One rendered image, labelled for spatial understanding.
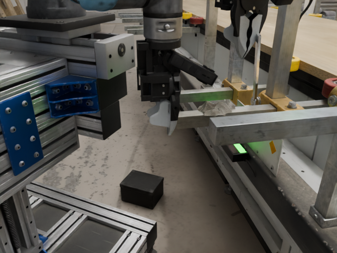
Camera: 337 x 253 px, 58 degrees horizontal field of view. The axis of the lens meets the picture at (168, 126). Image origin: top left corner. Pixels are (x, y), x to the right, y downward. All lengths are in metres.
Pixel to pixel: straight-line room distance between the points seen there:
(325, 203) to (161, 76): 0.40
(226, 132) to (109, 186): 1.53
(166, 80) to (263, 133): 0.25
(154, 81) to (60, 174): 1.54
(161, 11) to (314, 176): 0.64
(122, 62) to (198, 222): 1.05
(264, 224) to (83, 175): 1.13
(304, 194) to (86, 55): 0.61
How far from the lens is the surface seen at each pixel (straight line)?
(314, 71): 1.00
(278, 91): 0.78
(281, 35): 0.75
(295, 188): 0.77
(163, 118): 0.65
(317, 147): 1.03
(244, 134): 0.43
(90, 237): 1.32
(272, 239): 1.41
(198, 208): 1.73
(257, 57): 0.72
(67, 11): 0.86
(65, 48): 0.84
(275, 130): 0.45
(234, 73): 1.00
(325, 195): 0.66
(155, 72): 0.62
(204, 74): 0.64
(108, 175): 1.99
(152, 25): 0.59
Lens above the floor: 1.14
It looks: 27 degrees down
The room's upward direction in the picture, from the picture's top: straight up
